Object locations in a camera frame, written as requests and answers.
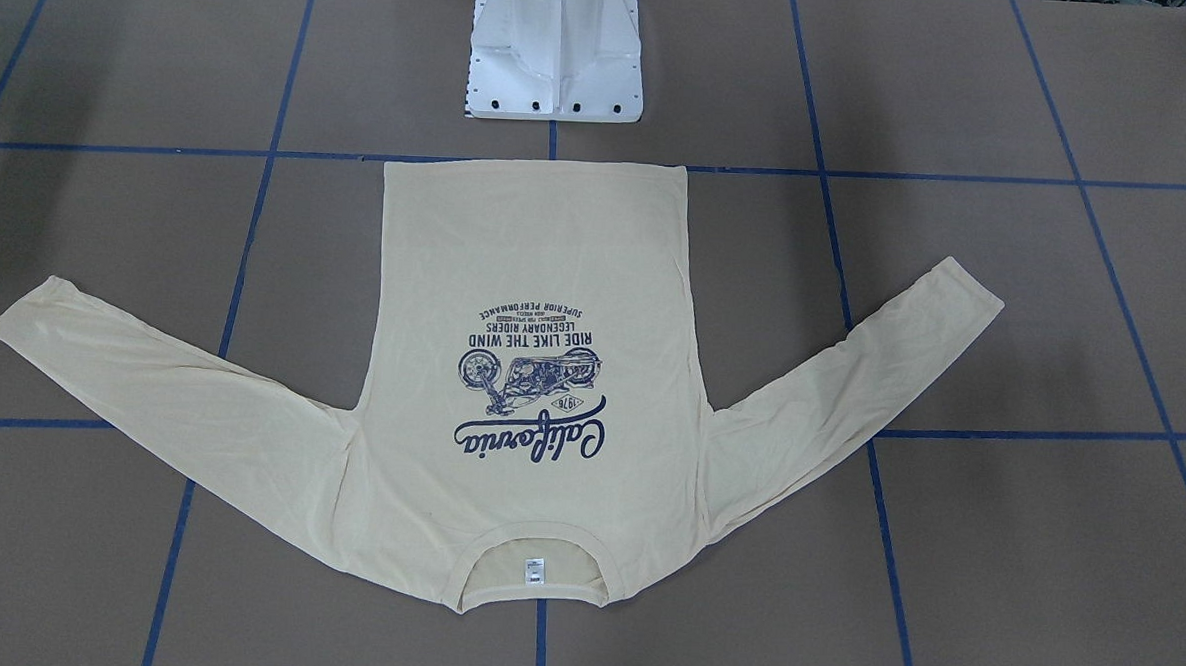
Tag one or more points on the cream long-sleeve printed shirt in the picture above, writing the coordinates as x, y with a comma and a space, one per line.
533, 422

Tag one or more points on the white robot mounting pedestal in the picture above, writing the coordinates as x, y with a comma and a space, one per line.
555, 60

